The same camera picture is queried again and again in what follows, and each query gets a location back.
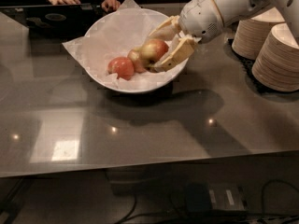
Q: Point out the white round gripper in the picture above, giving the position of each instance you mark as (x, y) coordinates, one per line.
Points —
(199, 18)

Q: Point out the red apple front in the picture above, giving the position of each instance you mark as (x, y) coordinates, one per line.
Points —
(153, 50)

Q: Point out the red apple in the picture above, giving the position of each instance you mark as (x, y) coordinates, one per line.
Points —
(153, 50)
(138, 63)
(122, 67)

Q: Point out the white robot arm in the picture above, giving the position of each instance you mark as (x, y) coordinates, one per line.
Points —
(237, 10)

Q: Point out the red apple back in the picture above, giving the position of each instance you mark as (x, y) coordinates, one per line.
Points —
(138, 63)

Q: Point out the white bowl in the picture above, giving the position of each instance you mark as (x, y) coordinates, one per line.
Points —
(140, 86)

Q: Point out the red apple left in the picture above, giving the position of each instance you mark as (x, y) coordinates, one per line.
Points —
(122, 67)

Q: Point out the person left hand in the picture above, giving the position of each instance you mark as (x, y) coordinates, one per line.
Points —
(110, 5)

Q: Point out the white paper liner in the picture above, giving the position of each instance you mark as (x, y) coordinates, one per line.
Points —
(112, 34)

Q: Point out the paper plate stack rear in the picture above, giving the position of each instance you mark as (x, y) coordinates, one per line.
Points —
(251, 33)

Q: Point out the paper plate stack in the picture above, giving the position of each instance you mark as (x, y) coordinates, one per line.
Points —
(251, 33)
(277, 65)

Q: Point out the black tray under plates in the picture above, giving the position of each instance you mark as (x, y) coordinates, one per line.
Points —
(247, 65)

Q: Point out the paper plate stack front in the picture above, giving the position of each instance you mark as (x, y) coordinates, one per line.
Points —
(277, 65)

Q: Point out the black laptop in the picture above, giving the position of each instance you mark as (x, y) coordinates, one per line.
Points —
(60, 20)

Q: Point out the dark power brick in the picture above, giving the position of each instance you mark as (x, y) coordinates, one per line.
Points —
(211, 197)

